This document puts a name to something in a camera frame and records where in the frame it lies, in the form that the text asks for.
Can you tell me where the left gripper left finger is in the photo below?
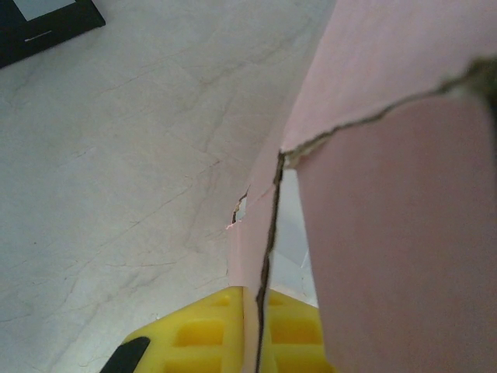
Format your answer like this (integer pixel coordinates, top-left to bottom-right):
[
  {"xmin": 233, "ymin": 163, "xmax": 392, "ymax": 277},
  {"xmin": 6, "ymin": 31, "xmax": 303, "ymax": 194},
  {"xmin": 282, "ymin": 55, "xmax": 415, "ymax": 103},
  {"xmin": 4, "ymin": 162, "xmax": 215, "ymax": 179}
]
[{"xmin": 101, "ymin": 286, "xmax": 245, "ymax": 373}]

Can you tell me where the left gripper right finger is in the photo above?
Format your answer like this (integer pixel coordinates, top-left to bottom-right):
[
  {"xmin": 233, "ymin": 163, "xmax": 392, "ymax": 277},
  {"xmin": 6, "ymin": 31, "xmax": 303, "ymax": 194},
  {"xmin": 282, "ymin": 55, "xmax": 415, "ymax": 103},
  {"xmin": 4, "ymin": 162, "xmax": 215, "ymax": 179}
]
[{"xmin": 260, "ymin": 290, "xmax": 337, "ymax": 373}]

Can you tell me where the pink paper box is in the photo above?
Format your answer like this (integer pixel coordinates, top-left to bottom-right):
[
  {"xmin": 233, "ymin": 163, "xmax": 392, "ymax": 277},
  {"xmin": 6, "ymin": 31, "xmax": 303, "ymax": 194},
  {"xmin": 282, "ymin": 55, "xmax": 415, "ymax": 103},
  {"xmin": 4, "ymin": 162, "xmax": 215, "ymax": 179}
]
[{"xmin": 225, "ymin": 0, "xmax": 497, "ymax": 373}]

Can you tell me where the black grey checkerboard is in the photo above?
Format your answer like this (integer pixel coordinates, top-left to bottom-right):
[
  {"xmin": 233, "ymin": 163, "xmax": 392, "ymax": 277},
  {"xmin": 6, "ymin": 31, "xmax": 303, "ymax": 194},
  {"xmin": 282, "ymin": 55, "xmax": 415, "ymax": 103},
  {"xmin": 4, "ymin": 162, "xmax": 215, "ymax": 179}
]
[{"xmin": 0, "ymin": 0, "xmax": 106, "ymax": 70}]

